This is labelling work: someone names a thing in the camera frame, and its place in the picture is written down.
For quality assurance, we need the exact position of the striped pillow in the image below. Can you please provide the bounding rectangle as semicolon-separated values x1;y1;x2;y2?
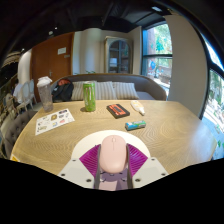
113;81;140;100
70;80;86;102
94;80;118;101

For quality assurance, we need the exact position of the black backpack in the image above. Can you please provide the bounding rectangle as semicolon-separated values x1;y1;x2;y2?
51;78;75;103

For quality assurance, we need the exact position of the pink computer mouse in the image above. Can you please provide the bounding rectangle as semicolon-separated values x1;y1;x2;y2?
100;134;129;175

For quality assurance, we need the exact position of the white tube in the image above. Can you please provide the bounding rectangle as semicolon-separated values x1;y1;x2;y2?
130;99;146;116

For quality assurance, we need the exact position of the glass-door cabinet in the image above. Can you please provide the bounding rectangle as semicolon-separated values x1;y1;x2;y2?
104;35;134;75

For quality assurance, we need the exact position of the black-framed window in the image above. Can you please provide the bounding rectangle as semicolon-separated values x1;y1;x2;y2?
141;22;174;86
201;36;224;158

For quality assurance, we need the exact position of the small teal pack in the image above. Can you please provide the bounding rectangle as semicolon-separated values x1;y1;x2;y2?
124;120;147;132

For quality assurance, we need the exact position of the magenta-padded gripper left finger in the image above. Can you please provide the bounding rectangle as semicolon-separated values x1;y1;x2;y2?
57;143;103;190

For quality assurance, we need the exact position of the brown wooden door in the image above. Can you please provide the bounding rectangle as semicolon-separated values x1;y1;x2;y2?
30;32;75;103

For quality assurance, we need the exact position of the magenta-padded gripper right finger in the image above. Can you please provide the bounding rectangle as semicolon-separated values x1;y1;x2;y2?
125;143;170;190

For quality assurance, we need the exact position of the group of white chairs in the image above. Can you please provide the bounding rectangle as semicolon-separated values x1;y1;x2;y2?
6;78;38;113

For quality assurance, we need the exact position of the green drink can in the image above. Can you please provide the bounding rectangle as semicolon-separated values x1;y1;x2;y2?
82;80;97;113

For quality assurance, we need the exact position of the white sticker sheet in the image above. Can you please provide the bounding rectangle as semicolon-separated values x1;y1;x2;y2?
34;108;76;136

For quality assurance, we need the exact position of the black and red box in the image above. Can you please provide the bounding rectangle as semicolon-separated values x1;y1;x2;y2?
106;103;131;120

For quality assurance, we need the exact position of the grey sofa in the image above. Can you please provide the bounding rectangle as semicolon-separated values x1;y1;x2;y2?
49;73;168;102

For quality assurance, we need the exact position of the clear shaker bottle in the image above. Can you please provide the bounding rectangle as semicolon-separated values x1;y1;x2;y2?
36;76;54;113

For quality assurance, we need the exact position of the white mouse pad pink rest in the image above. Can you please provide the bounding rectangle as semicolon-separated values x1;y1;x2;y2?
71;129;152;192

